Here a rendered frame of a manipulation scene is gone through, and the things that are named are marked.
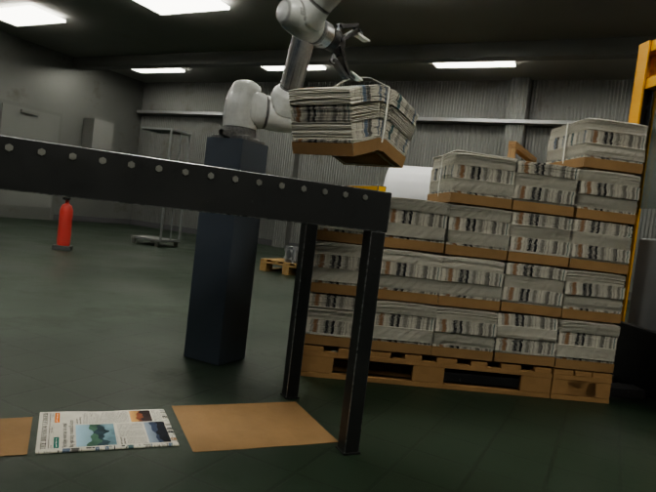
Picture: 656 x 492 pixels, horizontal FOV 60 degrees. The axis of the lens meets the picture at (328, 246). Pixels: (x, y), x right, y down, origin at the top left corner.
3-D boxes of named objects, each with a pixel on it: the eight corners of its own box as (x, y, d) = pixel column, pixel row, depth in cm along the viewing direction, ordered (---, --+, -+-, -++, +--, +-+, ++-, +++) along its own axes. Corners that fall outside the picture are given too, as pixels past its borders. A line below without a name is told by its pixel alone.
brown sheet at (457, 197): (426, 202, 287) (427, 194, 286) (480, 209, 289) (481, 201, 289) (449, 201, 249) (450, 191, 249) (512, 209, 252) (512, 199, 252)
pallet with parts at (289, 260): (316, 280, 626) (319, 251, 624) (257, 269, 661) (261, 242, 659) (357, 276, 727) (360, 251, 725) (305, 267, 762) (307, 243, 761)
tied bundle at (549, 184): (481, 211, 290) (487, 166, 289) (536, 218, 292) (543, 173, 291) (511, 210, 252) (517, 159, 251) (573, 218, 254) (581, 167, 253)
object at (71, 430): (163, 410, 189) (163, 407, 189) (179, 446, 163) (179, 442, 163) (39, 415, 173) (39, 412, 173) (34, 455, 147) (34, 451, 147)
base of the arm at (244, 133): (203, 135, 250) (205, 122, 249) (233, 143, 269) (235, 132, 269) (237, 137, 241) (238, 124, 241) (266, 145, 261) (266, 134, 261)
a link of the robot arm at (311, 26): (311, 52, 187) (337, 20, 181) (278, 32, 175) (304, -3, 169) (298, 32, 192) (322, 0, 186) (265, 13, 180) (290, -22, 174)
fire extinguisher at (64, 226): (60, 251, 617) (64, 197, 614) (44, 248, 629) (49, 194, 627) (79, 251, 640) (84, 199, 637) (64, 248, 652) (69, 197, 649)
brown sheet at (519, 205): (482, 210, 290) (483, 201, 290) (536, 216, 292) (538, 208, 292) (512, 209, 252) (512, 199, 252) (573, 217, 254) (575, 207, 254)
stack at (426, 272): (294, 353, 286) (313, 189, 281) (515, 375, 297) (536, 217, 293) (297, 376, 247) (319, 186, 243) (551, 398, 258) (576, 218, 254)
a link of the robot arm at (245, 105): (219, 128, 262) (224, 80, 261) (258, 134, 268) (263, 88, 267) (225, 124, 247) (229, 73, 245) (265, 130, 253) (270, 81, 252)
